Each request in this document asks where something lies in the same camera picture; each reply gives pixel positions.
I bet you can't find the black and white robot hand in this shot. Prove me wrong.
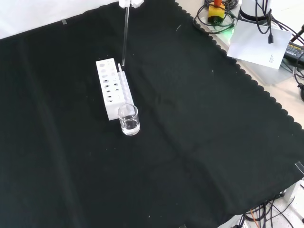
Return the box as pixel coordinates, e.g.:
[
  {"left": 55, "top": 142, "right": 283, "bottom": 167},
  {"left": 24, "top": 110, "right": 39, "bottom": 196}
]
[{"left": 119, "top": 0, "right": 144, "bottom": 9}]

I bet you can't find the clear glass rod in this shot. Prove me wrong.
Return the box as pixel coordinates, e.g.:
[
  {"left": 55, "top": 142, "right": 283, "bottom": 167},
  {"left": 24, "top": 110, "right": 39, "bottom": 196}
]
[{"left": 121, "top": 6, "right": 130, "bottom": 67}]

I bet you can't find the white test tube rack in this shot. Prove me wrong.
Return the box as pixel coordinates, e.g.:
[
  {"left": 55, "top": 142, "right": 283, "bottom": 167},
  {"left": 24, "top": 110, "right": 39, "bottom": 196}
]
[{"left": 95, "top": 57, "right": 135, "bottom": 122}]

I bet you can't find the small clear glass beaker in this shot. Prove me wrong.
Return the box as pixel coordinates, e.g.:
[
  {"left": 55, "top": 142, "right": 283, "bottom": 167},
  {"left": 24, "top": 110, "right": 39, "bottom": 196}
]
[{"left": 117, "top": 103, "right": 141, "bottom": 137}]

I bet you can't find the yellow stop button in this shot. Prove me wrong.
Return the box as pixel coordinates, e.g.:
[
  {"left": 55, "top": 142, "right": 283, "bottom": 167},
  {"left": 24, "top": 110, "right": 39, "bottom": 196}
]
[{"left": 208, "top": 0, "right": 226, "bottom": 25}]

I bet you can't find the white paper sheet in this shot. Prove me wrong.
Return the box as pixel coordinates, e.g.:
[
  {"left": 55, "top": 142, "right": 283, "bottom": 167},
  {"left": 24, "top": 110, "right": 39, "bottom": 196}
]
[{"left": 227, "top": 19, "right": 294, "bottom": 70}]

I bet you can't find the black cloth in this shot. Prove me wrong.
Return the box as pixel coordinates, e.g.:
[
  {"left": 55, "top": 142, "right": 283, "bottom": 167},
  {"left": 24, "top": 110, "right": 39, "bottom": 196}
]
[{"left": 0, "top": 0, "right": 304, "bottom": 228}]

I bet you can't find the black power adapter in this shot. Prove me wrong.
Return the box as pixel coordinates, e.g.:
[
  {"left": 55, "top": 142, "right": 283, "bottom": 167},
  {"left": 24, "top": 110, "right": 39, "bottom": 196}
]
[{"left": 283, "top": 41, "right": 304, "bottom": 67}]

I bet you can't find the black cable with plug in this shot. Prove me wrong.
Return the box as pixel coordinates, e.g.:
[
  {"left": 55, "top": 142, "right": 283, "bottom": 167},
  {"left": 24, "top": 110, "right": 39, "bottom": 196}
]
[{"left": 254, "top": 0, "right": 276, "bottom": 45}]

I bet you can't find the white corner bracket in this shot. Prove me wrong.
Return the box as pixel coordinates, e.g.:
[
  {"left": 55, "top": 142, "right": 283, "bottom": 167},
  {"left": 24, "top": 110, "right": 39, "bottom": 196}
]
[{"left": 284, "top": 178, "right": 304, "bottom": 203}]

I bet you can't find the black cable bundle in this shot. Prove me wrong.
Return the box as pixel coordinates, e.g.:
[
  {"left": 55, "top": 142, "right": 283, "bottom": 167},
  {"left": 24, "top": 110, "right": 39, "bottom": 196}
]
[{"left": 243, "top": 196, "right": 304, "bottom": 228}]

